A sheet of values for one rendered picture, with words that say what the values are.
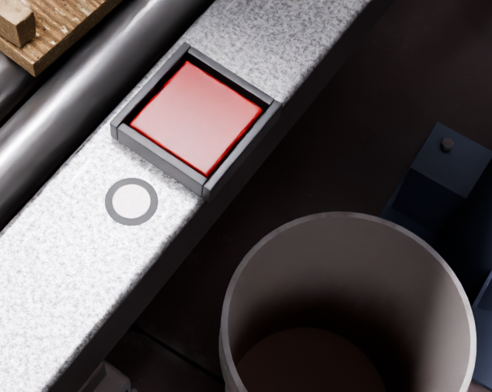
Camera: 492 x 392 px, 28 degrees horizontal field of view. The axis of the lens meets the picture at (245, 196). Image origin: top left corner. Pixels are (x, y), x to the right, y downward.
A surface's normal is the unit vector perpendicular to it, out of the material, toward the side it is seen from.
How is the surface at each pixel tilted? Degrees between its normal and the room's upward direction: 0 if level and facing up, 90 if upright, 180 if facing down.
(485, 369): 0
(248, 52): 0
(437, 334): 87
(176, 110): 0
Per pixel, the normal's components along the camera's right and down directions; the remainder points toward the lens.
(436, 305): -0.89, 0.33
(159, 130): 0.07, -0.44
